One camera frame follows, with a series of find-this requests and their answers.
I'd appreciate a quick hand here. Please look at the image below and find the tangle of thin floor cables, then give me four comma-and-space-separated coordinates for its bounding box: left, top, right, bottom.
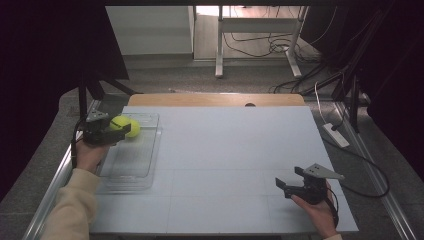
222, 31, 322, 64

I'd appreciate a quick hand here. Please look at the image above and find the black metal stand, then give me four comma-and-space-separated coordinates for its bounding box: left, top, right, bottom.
77, 70, 144, 132
299, 64, 369, 134

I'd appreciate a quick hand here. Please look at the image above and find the white panel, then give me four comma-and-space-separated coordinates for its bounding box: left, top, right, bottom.
105, 5, 195, 56

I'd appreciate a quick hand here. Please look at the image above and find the person's right hand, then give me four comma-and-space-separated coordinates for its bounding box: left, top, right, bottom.
290, 181, 340, 240

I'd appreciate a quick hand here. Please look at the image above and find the bundle of black floor cables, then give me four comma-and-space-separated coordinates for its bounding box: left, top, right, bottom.
269, 62, 338, 95

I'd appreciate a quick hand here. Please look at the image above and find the white cable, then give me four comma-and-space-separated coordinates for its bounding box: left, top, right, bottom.
314, 89, 330, 125

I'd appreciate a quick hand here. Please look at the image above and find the clear plastic tray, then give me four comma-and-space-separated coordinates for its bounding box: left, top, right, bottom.
96, 112, 164, 195

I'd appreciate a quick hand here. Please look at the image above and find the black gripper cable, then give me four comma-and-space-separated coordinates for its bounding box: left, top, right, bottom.
70, 117, 89, 170
324, 185, 341, 229

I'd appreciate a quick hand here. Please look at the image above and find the aluminium rail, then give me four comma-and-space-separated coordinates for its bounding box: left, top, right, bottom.
22, 99, 102, 240
334, 100, 418, 240

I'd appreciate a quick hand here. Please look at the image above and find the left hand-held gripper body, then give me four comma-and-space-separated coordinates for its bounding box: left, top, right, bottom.
82, 110, 126, 147

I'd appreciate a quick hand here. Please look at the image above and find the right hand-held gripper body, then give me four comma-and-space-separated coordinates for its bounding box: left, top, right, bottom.
287, 162, 346, 206

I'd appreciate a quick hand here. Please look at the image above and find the white power strip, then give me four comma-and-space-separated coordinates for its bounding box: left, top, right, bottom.
322, 122, 351, 149

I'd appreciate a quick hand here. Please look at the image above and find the white desk frame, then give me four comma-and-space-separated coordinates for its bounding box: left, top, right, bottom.
214, 5, 310, 80

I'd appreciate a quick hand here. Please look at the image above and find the black power cable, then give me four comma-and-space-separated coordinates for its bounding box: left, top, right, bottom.
321, 135, 391, 199

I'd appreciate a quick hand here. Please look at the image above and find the person's left hand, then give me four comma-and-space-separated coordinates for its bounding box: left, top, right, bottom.
75, 139, 112, 175

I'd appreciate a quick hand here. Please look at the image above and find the dark curtain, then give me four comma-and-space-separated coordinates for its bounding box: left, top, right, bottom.
343, 0, 424, 184
0, 0, 130, 203

